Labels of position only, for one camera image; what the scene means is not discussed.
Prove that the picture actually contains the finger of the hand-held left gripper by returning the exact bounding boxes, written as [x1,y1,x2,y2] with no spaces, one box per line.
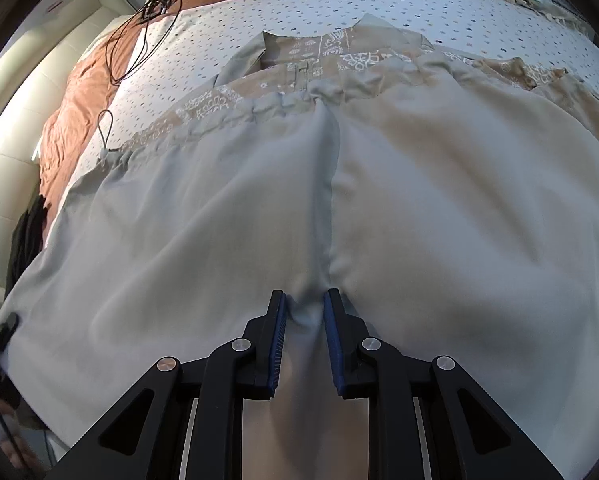
[0,312,21,347]

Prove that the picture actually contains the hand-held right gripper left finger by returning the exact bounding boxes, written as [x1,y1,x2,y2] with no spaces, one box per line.
[44,289,286,480]

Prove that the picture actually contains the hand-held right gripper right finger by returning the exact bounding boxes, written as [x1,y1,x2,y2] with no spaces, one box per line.
[322,288,566,480]

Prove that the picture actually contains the grey beige patterned garment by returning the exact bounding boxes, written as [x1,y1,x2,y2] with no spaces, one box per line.
[0,14,599,480]

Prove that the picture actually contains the dark cloth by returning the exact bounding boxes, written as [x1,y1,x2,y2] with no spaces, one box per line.
[7,192,51,287]

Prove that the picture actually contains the brown duvet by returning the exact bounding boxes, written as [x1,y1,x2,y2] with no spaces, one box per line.
[38,0,460,197]

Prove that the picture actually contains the white floral bed sheet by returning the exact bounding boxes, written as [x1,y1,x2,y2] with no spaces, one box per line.
[60,0,599,201]

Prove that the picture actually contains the black cable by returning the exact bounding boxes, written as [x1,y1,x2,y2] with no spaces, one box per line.
[104,0,183,84]

